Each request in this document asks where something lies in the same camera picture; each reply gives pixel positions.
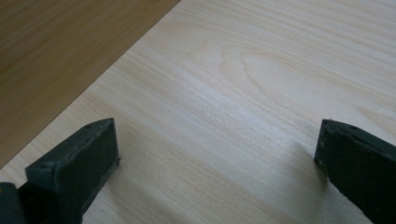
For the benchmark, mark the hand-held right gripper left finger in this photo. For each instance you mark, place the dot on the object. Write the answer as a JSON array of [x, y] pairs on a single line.
[[74, 168]]

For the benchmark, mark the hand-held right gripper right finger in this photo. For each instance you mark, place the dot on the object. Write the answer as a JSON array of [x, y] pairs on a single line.
[[358, 165]]

